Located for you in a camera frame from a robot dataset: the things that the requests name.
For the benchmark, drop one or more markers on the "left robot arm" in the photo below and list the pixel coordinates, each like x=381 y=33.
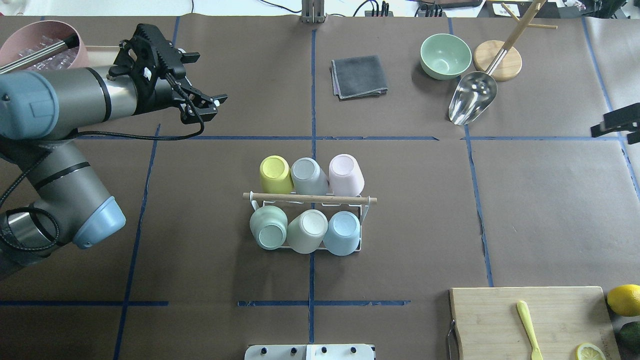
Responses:
x=43 y=112

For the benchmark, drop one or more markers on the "mint green cup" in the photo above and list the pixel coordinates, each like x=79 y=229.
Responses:
x=269 y=225

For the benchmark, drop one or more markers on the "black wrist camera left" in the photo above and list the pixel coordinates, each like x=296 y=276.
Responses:
x=149 y=52

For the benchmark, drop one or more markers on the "wooden cutting board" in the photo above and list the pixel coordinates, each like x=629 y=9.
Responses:
x=488 y=325

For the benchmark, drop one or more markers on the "white cup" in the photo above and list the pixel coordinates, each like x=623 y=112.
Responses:
x=306 y=232

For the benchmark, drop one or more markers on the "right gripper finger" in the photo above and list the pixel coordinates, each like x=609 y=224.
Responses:
x=625 y=119

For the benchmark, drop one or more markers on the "yellow cup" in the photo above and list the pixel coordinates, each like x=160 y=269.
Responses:
x=275 y=176

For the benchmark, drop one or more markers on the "beige tray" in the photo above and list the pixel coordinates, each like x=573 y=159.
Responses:
x=102 y=49

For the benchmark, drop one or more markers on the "grey cup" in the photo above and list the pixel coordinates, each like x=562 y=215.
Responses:
x=308 y=177

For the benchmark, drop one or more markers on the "light blue cup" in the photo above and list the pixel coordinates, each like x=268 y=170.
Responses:
x=343 y=234

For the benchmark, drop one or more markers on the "grey folded cloth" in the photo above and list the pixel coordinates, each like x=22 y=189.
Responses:
x=358 y=77

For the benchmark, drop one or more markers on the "white wire cup rack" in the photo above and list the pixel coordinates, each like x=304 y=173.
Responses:
x=294 y=204

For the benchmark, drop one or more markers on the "pink cup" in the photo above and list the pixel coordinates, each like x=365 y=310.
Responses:
x=345 y=176

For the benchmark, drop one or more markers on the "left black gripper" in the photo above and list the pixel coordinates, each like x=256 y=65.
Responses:
x=156 y=93

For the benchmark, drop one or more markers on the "black power strip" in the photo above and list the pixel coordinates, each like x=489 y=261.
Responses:
x=379 y=9

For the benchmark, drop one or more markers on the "metal scoop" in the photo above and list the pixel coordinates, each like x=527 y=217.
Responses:
x=475 y=92

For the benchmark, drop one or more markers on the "aluminium frame post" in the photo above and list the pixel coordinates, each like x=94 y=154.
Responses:
x=313 y=11

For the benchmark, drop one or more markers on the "yellow plastic knife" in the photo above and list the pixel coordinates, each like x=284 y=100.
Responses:
x=527 y=322

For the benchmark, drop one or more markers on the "avocado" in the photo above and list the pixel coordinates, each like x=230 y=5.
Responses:
x=629 y=336

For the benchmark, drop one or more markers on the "wooden mug tree stand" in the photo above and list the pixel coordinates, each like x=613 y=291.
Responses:
x=492 y=56

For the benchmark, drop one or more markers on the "whole lemon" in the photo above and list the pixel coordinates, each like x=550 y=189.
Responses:
x=624 y=300

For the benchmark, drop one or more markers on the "lemon slice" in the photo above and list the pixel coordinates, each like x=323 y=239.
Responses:
x=588 y=351

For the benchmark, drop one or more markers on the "mint green bowl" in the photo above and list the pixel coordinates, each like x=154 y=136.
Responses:
x=445 y=56

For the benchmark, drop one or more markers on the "pink bowl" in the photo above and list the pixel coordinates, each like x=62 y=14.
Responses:
x=38 y=35

